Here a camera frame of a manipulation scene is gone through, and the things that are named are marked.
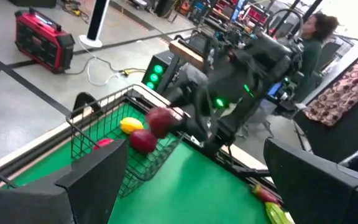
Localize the yellow plug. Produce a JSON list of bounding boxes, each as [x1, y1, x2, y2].
[[119, 67, 147, 77]]

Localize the black aluminium table frame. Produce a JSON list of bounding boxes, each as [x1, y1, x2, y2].
[[0, 88, 284, 203]]

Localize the brown floral patterned cloth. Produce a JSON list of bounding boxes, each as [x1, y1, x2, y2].
[[303, 54, 358, 127]]

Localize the red black power box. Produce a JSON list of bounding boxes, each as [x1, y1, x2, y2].
[[14, 7, 76, 75]]

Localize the bright yellow lemon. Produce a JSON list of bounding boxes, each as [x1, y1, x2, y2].
[[119, 117, 144, 135]]

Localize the black computer green lights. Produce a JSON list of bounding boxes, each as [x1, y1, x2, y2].
[[140, 49, 177, 91]]

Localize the wooden top workbench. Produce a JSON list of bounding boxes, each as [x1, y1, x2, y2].
[[166, 37, 213, 94]]

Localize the dark red round fruit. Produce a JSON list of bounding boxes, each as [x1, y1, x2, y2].
[[129, 129, 158, 154]]

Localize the white floor cable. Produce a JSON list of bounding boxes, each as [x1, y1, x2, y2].
[[63, 37, 127, 87]]

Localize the red bell pepper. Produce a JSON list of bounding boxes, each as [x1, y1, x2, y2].
[[146, 107, 180, 139]]

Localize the green table mat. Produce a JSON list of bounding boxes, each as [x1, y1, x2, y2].
[[9, 101, 291, 224]]

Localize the black pole on white base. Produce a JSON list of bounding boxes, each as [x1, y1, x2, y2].
[[78, 0, 111, 48]]

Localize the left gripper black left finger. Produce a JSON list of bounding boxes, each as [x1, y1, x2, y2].
[[0, 139, 129, 224]]

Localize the black counter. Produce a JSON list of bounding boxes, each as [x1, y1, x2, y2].
[[293, 52, 358, 175]]

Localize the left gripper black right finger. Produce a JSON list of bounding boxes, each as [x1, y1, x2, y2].
[[263, 138, 358, 224]]

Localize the person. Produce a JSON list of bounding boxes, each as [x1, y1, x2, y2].
[[292, 11, 340, 103]]

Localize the green cucumber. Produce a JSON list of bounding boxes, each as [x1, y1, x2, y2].
[[264, 201, 295, 224]]

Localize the red chili pepper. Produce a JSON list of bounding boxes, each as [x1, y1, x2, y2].
[[250, 184, 282, 206]]

